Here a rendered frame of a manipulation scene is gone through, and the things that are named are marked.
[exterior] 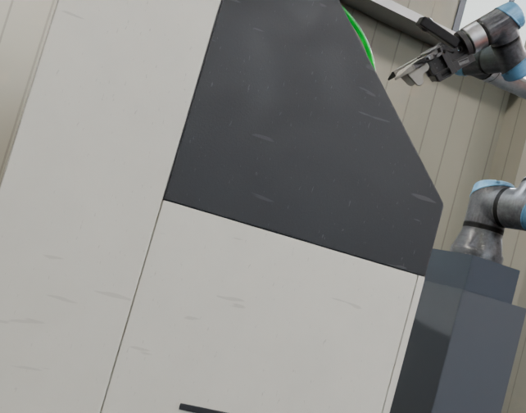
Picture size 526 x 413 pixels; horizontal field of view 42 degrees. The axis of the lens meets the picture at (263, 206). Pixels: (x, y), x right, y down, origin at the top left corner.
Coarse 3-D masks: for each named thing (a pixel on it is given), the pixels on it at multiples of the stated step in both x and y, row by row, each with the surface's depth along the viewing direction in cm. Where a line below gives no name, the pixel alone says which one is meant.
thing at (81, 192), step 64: (64, 0) 123; (128, 0) 126; (192, 0) 130; (64, 64) 123; (128, 64) 127; (192, 64) 130; (64, 128) 123; (128, 128) 127; (0, 192) 120; (64, 192) 123; (128, 192) 127; (0, 256) 120; (64, 256) 124; (128, 256) 127; (0, 320) 121; (64, 320) 124; (0, 384) 121; (64, 384) 124
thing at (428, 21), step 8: (424, 16) 174; (416, 24) 177; (424, 24) 174; (432, 24) 174; (432, 32) 175; (440, 32) 175; (448, 32) 175; (440, 40) 178; (448, 40) 175; (456, 40) 176
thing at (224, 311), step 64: (192, 256) 131; (256, 256) 135; (320, 256) 139; (128, 320) 127; (192, 320) 131; (256, 320) 135; (320, 320) 139; (384, 320) 143; (128, 384) 127; (192, 384) 131; (256, 384) 135; (320, 384) 139; (384, 384) 144
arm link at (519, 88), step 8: (472, 64) 188; (456, 72) 195; (464, 72) 193; (472, 72) 191; (480, 72) 189; (488, 80) 195; (496, 80) 195; (504, 80) 196; (520, 80) 199; (504, 88) 200; (512, 88) 200; (520, 88) 200; (520, 96) 205
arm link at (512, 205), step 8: (520, 184) 192; (504, 192) 194; (512, 192) 192; (520, 192) 189; (504, 200) 192; (512, 200) 190; (520, 200) 188; (504, 208) 191; (512, 208) 189; (520, 208) 187; (504, 216) 192; (512, 216) 189; (520, 216) 187; (504, 224) 194; (512, 224) 191; (520, 224) 188
